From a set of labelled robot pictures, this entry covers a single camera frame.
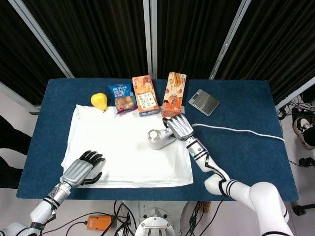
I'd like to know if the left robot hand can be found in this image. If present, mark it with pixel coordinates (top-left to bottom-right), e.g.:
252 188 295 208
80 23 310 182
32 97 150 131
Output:
60 150 106 189

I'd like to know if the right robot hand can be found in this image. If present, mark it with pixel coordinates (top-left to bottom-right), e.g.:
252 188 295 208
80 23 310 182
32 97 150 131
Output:
162 113 195 142

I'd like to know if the silver handheld device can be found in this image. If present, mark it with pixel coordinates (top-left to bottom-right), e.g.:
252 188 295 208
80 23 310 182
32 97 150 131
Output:
147 126 178 150

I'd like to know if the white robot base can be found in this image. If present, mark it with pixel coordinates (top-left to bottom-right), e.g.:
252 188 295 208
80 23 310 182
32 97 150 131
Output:
134 201 183 236

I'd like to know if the white cloth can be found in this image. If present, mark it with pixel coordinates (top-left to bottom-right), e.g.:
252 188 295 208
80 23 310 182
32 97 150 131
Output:
61 104 194 189

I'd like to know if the orange egg roll box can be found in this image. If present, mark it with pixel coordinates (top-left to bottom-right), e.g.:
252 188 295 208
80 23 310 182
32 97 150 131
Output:
161 71 187 118

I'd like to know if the silver kitchen scale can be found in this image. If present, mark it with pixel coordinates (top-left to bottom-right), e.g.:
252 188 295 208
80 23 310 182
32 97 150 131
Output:
188 89 221 117

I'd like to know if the orange and blue biscuit box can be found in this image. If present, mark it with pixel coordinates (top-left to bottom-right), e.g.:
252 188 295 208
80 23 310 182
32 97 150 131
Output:
131 75 159 117

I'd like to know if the blue table cover cloth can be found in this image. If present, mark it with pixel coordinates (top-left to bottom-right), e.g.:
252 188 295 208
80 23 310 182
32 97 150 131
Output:
16 78 299 202

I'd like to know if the blue snack bag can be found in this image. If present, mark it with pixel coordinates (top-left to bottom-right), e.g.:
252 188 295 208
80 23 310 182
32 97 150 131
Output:
108 83 138 116

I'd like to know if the person in black clothes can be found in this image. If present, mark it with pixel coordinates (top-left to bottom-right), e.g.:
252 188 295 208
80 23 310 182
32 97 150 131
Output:
0 115 32 189

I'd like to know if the yellow pear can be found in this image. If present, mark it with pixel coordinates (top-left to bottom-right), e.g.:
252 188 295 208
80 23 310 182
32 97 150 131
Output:
91 92 109 113

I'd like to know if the black curtain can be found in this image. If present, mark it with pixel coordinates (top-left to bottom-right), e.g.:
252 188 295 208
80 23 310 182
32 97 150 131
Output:
0 0 315 106

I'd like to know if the black and white shoe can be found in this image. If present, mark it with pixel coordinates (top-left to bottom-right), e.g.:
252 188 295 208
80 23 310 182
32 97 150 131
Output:
293 117 315 150

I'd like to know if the black caster wheel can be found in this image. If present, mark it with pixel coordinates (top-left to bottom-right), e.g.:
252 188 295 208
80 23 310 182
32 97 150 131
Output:
292 204 308 216

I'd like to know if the orange box with cable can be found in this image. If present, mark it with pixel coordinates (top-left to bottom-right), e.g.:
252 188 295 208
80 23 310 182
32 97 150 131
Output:
87 215 114 232

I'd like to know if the white cable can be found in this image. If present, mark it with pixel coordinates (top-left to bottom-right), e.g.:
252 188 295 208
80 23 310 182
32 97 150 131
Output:
191 122 286 143

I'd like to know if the grey metal frame post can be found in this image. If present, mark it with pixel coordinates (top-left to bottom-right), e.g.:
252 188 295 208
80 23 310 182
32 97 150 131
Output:
0 82 41 113
143 0 158 80
209 0 252 80
8 0 75 79
275 76 315 111

